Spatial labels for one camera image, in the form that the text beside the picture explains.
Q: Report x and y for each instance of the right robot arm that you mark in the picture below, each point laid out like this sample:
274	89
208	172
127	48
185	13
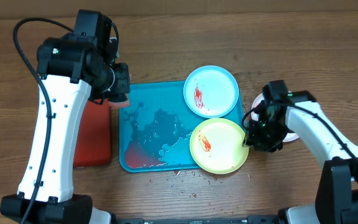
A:
337	196

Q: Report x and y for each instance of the yellow-green plate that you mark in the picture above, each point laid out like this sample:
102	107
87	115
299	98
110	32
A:
216	145

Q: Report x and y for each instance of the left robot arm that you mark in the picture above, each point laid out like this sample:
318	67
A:
70	73

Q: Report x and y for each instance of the green and pink sponge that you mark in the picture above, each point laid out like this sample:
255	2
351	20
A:
121	104

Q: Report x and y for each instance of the light blue plate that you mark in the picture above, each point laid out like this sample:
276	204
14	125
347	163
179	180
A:
211	91

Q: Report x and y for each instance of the teal plastic tray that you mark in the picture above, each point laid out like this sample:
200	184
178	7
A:
155	130

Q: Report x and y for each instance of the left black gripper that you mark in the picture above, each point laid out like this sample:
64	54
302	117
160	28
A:
122	84

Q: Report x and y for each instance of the white plate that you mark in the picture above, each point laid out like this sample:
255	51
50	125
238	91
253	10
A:
291	137

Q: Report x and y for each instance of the dark red water tray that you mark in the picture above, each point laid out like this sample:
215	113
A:
93	146

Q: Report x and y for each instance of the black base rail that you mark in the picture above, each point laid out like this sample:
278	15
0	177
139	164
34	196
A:
251	219

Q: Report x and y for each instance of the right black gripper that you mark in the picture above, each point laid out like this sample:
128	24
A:
255	140

